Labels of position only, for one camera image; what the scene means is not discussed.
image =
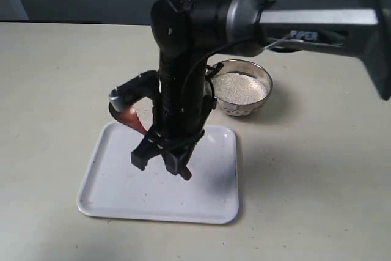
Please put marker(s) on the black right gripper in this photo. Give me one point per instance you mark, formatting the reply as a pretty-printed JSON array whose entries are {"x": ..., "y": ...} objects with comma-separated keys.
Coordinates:
[{"x": 187, "y": 33}]

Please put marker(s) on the white plastic tray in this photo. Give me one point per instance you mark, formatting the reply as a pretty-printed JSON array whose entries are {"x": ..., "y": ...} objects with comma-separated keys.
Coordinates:
[{"x": 113, "y": 188}]

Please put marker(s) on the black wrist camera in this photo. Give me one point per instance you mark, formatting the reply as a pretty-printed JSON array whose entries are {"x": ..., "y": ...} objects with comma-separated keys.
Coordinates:
[{"x": 128, "y": 93}]

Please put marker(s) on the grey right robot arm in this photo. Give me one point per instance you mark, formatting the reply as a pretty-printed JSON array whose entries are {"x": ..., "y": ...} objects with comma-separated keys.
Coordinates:
[{"x": 354, "y": 28}]

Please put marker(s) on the steel bowl with rice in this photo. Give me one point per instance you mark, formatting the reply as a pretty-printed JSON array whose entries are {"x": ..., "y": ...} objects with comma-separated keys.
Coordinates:
[{"x": 240, "y": 87}]

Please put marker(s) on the brown wooden spoon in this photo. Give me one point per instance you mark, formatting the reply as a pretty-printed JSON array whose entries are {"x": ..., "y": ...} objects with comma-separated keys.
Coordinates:
[{"x": 128, "y": 117}]

